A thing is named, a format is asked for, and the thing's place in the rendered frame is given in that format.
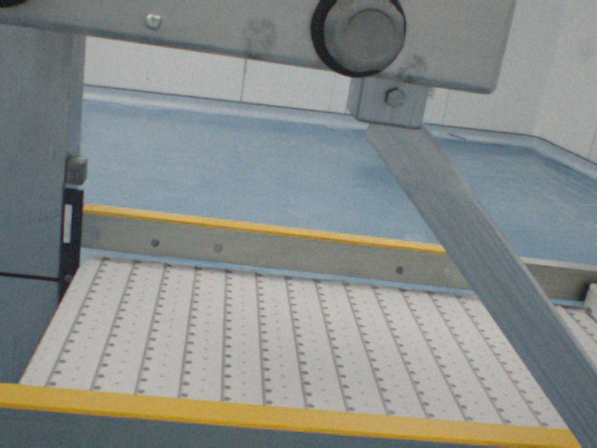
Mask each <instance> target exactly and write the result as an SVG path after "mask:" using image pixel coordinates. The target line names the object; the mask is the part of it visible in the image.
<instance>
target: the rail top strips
mask: <svg viewBox="0 0 597 448"><path fill-rule="evenodd" d="M83 213H88V214H97V215H107V216H115V217H124V218H133V219H142V220H151V221H160V222H169V223H178V224H187V225H197V226H205V227H214V228H224V229H232V230H241V231H251V232H259V233H268V234H278V235H286V236H295V238H305V239H313V240H322V241H332V242H340V243H349V244H359V245H367V246H376V247H386V248H394V249H403V250H413V251H421V252H430V253H440V254H447V252H446V251H445V249H444V248H443V247H442V245H436V244H426V243H418V242H409V241H400V240H391V239H382V238H373V236H364V235H356V234H346V233H338V232H329V231H320V230H311V229H303V228H293V227H285V226H275V225H266V224H258V223H248V222H240V221H231V220H222V219H213V218H205V217H196V216H187V215H178V214H170V213H160V212H151V210H143V209H133V208H125V207H116V206H108V205H98V204H90V203H86V205H85V206H84V208H83ZM0 407H10V408H17V409H23V410H36V411H50V412H63V413H76V414H90V415H103V416H116V417H130V418H143V419H151V420H157V421H170V422H184V423H197V424H210V425H224V426H236V427H250V428H263V429H277V430H290V431H304V432H317V433H331V434H344V435H358V436H371V437H384V438H398V439H411V440H425V441H438V442H452V443H464V444H477V445H491V446H504V447H518V448H581V446H580V445H579V443H578V442H577V441H576V439H575V438H574V435H573V434H572V432H571V431H570V430H569V429H561V428H549V427H536V426H525V427H524V425H519V426H511V425H498V424H486V423H473V422H461V421H448V420H435V419H423V418H410V417H397V416H384V415H372V414H360V413H347V412H334V411H321V410H309V409H296V408H283V406H270V405H258V404H246V403H233V402H220V401H207V400H195V399H182V398H169V397H157V396H144V395H132V394H119V393H106V391H94V390H81V389H69V388H56V387H43V386H31V385H19V384H7V383H0Z"/></svg>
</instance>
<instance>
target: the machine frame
mask: <svg viewBox="0 0 597 448"><path fill-rule="evenodd" d="M85 45H86V36H80V35H74V34H67V33H60V32H53V31H46V30H39V29H32V28H25V27H19V26H12V25H4V24H0V383H7V384H19V382H20V381H21V379H22V377H23V375H24V373H25V370H26V368H27V366H28V364H29V362H30V360H31V359H32V357H33V355H34V353H35V351H36V349H37V347H38V345H39V343H40V341H41V340H42V338H43V336H44V333H45V331H46V329H47V327H48V325H49V323H50V321H51V320H52V318H53V316H54V314H55V312H56V310H57V308H58V304H59V281H60V259H61V237H62V215H63V193H64V189H65V188H71V189H78V185H70V184H67V162H68V161H69V160H70V159H71V157H73V156H75V157H80V142H81V122H82V103H83V84H84V65H85Z"/></svg>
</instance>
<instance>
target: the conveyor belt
mask: <svg viewBox="0 0 597 448"><path fill-rule="evenodd" d="M552 305H553V306H554V307H555V309H556V310H557V312H558V313H559V314H560V316H561V317H562V319H563V320H564V321H565V323H567V324H568V326H569V327H570V328H571V330H572V331H573V334H574V335H575V336H576V338H577V339H578V341H579V342H580V343H581V345H582V346H583V348H584V349H585V351H586V352H587V353H588V355H589V356H590V358H591V359H592V360H593V362H594V363H595V365H596V366H597V320H594V319H592V318H591V317H589V316H588V315H587V314H586V309H585V308H584V307H576V306H567V305H557V304H552ZM19 385H31V386H43V387H56V388H69V389H81V390H94V391H106V393H119V394H132V395H144V396H157V397H169V398H182V399H195V400H207V401H220V402H233V403H246V404H258V405H270V406H283V408H296V409H309V410H321V411H334V412H347V413H360V414H372V415H384V416H397V417H410V418H423V419H435V420H448V421H461V422H473V423H486V424H498V425H511V426H519V425H524V427H525V426H536V427H549V428H561V429H569V428H568V427H567V425H566V424H565V422H564V421H563V419H562V418H561V417H560V415H559V414H558V412H557V411H556V409H555V408H554V407H553V405H552V404H551V402H550V401H549V399H548V398H547V397H546V394H545V393H544V391H543V390H542V388H541V387H540V385H539V384H537V383H536V381H535V380H534V378H533V377H532V375H531V374H530V373H529V371H528V370H527V368H526V367H525V365H524V364H523V363H522V361H521V360H520V357H519V356H518V354H517V353H516V351H515V350H514V349H513V347H512V346H511V344H510V343H509V341H508V340H507V339H506V337H505V336H504V334H503V333H502V331H501V330H500V328H499V327H498V326H496V323H495V322H494V320H493V319H492V317H491V316H490V315H489V313H488V312H487V310H486V309H485V307H484V306H483V305H482V303H481V302H480V300H479V299H478V297H477V296H471V295H461V294H452V292H442V291H432V290H423V289H414V288H403V287H394V286H385V285H374V284H365V283H356V282H346V281H336V280H326V279H317V278H307V277H297V276H288V275H279V274H268V273H259V272H250V271H239V270H230V269H220V268H210V267H201V266H191V264H182V263H172V262H162V261H153V260H143V259H133V258H124V257H115V256H95V257H92V258H90V259H88V260H86V261H85V262H83V263H82V264H81V266H80V267H79V268H78V271H77V273H76V275H75V277H74V279H73V280H72V282H71V284H70V286H69V288H68V290H67V292H66V294H65V296H64V298H63V299H61V302H60V304H59V306H58V308H57V310H56V312H55V314H54V316H53V318H52V320H51V321H50V323H49V325H48V327H47V329H46V331H45V333H44V336H43V338H42V340H41V341H40V343H39V345H38V347H37V349H36V351H35V353H34V355H33V357H32V359H31V360H30V362H29V364H28V366H27V368H26V370H25V373H24V375H23V377H22V379H21V381H20V382H19Z"/></svg>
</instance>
